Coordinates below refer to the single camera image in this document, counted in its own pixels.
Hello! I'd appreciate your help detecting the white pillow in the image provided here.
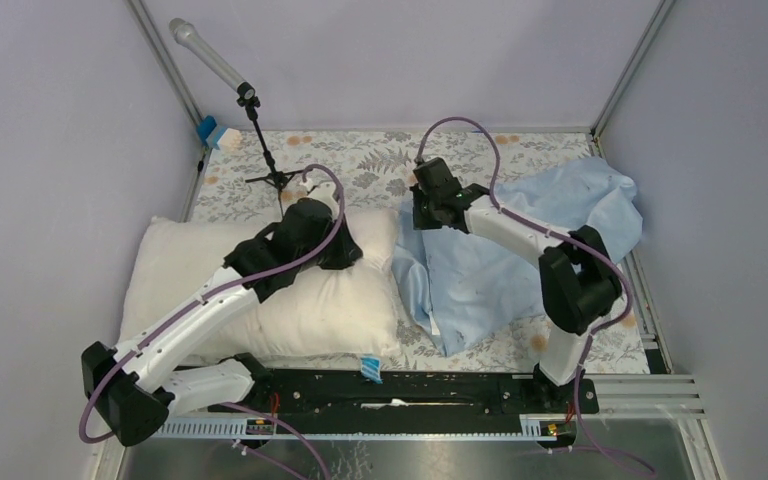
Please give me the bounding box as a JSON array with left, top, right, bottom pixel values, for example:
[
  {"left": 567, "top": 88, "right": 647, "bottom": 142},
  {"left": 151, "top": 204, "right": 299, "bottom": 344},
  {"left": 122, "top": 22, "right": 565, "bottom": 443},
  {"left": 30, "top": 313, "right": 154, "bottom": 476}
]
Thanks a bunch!
[{"left": 119, "top": 208, "right": 399, "bottom": 361}]

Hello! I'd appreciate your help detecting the light blue pillowcase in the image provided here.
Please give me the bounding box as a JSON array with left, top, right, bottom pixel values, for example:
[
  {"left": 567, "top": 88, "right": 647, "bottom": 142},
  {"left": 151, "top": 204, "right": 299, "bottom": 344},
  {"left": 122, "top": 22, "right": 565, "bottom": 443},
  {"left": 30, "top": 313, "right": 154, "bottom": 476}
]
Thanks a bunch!
[{"left": 392, "top": 157, "right": 643, "bottom": 357}]

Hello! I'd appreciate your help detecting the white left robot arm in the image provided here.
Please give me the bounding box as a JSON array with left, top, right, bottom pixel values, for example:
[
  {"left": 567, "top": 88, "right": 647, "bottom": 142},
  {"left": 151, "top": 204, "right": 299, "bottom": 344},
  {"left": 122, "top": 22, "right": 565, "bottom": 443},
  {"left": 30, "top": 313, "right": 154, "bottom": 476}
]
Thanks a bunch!
[{"left": 79, "top": 194, "right": 362, "bottom": 446}]

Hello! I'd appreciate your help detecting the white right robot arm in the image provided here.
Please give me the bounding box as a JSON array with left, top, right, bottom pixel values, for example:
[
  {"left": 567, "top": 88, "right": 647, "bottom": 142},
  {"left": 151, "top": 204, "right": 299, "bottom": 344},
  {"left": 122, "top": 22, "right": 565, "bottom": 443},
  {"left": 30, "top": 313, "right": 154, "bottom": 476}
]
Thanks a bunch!
[{"left": 411, "top": 158, "right": 627, "bottom": 412}]

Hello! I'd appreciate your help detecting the black microphone tripod stand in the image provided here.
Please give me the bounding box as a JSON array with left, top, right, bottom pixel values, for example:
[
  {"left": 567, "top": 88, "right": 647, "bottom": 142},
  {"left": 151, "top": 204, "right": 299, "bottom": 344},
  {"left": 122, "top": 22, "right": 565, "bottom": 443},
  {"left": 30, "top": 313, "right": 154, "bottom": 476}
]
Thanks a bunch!
[{"left": 237, "top": 93, "right": 302, "bottom": 198}]

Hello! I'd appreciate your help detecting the small blue striped label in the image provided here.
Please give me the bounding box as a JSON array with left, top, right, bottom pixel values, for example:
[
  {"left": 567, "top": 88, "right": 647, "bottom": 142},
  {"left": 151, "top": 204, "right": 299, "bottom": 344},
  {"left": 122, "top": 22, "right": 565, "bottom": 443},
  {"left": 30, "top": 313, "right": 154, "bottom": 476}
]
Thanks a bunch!
[{"left": 360, "top": 356, "right": 383, "bottom": 384}]

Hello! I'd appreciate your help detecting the floral patterned bed sheet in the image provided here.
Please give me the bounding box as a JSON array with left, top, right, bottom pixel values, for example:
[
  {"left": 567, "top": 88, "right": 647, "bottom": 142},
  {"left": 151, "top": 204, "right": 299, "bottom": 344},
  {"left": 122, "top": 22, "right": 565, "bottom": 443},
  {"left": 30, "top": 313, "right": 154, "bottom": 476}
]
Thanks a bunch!
[{"left": 178, "top": 129, "right": 652, "bottom": 376}]

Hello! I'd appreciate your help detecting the silver microphone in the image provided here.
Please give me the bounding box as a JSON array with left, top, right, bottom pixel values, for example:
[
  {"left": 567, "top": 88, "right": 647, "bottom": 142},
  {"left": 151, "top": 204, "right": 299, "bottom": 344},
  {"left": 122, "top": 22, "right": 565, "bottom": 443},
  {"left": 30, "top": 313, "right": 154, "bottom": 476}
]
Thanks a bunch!
[{"left": 169, "top": 18, "right": 256, "bottom": 104}]

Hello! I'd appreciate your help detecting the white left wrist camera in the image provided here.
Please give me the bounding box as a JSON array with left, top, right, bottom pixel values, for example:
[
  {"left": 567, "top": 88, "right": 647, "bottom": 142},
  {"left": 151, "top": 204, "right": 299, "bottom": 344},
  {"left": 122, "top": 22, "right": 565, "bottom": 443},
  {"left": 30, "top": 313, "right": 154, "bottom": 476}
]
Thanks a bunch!
[{"left": 299, "top": 179, "right": 338, "bottom": 211}]

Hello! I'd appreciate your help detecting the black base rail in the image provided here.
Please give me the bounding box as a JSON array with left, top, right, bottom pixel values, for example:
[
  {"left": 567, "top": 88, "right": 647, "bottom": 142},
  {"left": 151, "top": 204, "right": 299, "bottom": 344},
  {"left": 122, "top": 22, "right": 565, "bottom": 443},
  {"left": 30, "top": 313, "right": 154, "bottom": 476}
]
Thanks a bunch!
[{"left": 241, "top": 369, "right": 600, "bottom": 433}]

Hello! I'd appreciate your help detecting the white slotted cable duct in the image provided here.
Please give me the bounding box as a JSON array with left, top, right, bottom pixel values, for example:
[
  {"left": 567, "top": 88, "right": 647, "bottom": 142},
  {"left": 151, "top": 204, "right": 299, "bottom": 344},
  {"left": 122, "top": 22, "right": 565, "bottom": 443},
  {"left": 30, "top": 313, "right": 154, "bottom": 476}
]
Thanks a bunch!
[{"left": 151, "top": 415, "right": 557, "bottom": 443}]

